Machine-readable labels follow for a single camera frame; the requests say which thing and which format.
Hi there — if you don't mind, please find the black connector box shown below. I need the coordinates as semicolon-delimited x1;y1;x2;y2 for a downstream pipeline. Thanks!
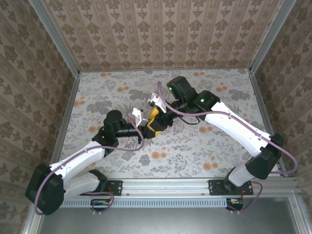
226;198;244;211
91;198;114;212

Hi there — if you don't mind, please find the grey metal sheet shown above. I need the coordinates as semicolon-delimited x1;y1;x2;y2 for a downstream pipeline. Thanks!
36;196;302;234

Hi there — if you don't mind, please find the purple camera cable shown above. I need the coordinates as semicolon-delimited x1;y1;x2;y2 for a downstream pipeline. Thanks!
33;111;146;216
157;81;299;176

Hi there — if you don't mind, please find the thin black cable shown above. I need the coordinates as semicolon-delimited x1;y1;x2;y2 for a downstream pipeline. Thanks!
181;116;199;125

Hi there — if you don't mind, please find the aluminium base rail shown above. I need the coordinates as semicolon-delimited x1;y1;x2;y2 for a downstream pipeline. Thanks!
107;177;299;197

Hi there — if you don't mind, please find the aluminium table edge rail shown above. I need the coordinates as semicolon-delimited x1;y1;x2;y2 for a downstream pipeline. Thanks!
50;73;81;164
248;69;286;174

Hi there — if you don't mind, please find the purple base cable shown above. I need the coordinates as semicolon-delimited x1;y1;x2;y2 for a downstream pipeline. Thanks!
90;191;115;215
229;181;263;214

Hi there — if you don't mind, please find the grey slotted cable duct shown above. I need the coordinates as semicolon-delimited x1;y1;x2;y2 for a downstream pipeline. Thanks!
59;197;229;208

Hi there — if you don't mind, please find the aluminium frame post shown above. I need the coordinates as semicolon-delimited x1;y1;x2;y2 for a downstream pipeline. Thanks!
249;0;292;74
28;0;80;77

